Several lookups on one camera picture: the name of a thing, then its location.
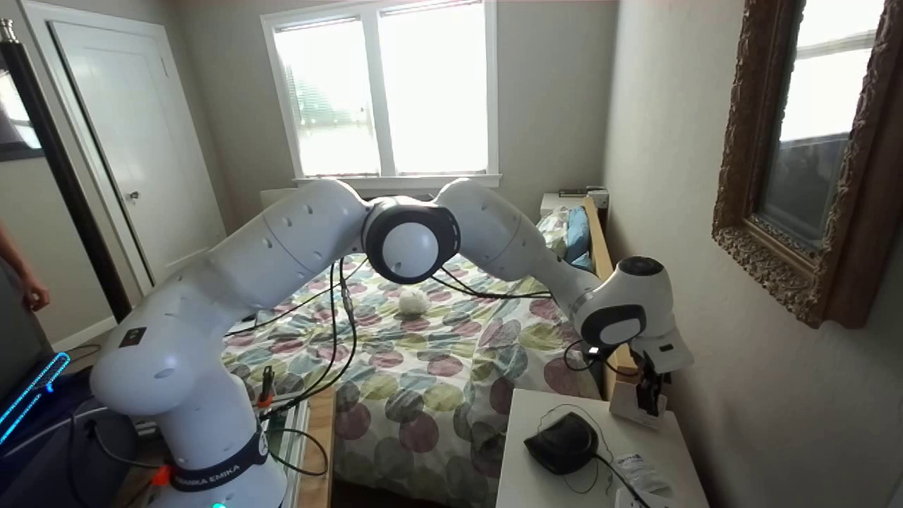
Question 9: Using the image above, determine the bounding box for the light wooden headboard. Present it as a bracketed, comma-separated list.
[580, 191, 645, 403]

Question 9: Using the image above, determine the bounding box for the sanitizing wipe packet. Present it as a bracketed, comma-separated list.
[616, 451, 676, 503]

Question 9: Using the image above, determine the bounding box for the gold framed picture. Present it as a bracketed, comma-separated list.
[712, 0, 903, 332]

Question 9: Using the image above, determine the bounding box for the thick black clock cord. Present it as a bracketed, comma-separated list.
[590, 449, 652, 508]

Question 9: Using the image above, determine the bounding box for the blue pillow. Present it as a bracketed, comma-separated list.
[563, 207, 599, 276]

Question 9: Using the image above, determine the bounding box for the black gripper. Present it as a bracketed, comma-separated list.
[629, 348, 676, 417]

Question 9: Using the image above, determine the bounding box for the white plastic box device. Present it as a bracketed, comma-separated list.
[608, 373, 673, 435]

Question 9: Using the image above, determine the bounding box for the white room door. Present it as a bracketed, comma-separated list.
[20, 0, 230, 294]

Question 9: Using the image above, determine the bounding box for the black stand pole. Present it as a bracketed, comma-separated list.
[0, 22, 137, 321]

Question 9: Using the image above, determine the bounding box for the white framed window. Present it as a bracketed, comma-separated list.
[261, 0, 502, 184]

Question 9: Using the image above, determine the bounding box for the person hand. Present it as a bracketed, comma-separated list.
[20, 271, 51, 312]

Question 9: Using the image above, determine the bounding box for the white nightstand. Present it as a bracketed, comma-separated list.
[494, 386, 715, 508]

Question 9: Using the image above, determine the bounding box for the wooden desk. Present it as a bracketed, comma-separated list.
[298, 384, 340, 508]

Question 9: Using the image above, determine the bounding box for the floral bedspread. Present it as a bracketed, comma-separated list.
[221, 249, 605, 508]

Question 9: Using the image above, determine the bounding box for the person bare forearm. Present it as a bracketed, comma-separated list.
[0, 223, 37, 278]

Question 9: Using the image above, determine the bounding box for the dark box with cyan light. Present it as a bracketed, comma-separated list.
[0, 263, 75, 449]

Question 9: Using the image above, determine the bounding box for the black alarm clock radio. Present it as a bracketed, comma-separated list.
[523, 408, 601, 477]

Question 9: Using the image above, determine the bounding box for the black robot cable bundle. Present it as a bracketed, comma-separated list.
[252, 250, 605, 477]

